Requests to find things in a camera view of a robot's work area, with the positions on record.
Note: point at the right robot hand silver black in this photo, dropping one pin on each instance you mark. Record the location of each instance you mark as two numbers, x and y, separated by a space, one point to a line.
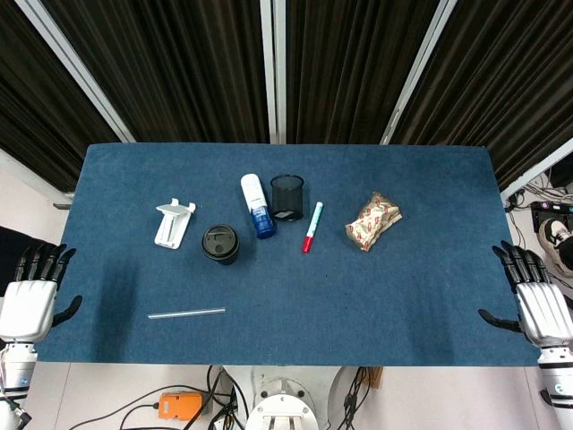
544 309

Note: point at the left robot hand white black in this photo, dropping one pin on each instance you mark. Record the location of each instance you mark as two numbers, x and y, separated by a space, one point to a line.
27 309

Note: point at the clear plastic straw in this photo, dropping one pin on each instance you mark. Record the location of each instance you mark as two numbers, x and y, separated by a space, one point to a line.
188 312

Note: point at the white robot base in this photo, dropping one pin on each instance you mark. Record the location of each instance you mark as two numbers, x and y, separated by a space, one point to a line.
282 398

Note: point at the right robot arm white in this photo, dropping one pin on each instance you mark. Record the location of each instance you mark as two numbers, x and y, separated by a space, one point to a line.
557 380

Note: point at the black coffee cup with lid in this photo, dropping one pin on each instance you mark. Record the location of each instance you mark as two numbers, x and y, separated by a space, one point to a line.
220 244

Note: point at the white black sneaker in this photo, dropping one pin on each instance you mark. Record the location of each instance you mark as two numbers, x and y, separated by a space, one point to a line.
555 242

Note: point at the black trouser leg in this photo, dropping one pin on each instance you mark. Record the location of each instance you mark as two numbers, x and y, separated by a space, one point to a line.
13 242

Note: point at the black electronic device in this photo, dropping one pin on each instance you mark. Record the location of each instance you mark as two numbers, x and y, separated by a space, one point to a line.
550 210

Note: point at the white plastic phone stand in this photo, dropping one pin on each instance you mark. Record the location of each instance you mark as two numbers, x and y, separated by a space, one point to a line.
172 224

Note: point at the orange box device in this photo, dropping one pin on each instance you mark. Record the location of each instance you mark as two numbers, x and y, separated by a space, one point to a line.
181 405

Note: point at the gold red snack packet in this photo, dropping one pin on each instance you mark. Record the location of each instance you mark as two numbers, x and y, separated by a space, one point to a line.
373 219

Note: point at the dark curtain panel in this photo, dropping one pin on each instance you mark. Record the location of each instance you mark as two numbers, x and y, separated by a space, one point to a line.
40 112
349 67
179 67
506 80

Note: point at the blue felt table cloth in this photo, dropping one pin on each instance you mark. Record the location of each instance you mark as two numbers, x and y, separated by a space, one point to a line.
313 295

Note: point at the white marker with red cap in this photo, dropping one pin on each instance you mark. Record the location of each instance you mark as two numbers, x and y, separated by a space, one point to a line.
313 226

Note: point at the white and blue bottle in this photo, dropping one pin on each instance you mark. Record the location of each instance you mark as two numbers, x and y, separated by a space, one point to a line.
257 203

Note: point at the black mesh pen holder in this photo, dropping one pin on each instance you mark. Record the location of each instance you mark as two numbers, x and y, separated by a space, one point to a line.
288 197

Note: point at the white frame post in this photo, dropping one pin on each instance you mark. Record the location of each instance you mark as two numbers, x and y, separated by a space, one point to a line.
416 76
537 172
76 71
273 71

